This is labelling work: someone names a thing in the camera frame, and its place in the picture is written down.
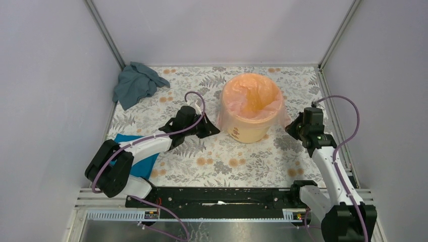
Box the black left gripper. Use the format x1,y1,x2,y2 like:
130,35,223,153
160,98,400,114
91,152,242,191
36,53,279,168
184,111,221,139

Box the yellow trash bin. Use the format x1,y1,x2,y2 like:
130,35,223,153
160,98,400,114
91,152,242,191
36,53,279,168
224,115,278,143

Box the pink plastic trash bag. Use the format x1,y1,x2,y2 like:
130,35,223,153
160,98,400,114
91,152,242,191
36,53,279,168
217,73,291,131

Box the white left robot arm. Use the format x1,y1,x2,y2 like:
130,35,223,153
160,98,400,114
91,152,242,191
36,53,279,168
84,106,220,207

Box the floral patterned table mat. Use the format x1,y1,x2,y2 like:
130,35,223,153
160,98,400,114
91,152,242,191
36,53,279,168
107,67,325,188

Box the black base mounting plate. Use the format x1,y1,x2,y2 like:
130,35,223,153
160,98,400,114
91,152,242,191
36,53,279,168
125,187,306,220

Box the blue folded cloth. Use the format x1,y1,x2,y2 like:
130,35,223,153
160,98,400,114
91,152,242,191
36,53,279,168
114,134,159,179

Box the grey crumpled cloth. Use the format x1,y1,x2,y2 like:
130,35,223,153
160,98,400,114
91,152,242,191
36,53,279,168
113,62,171,110

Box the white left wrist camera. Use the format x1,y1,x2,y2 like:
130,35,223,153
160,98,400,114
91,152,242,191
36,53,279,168
189,100,203,115

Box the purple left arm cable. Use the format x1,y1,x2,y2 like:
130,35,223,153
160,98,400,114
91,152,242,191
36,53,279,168
91,91,206,242

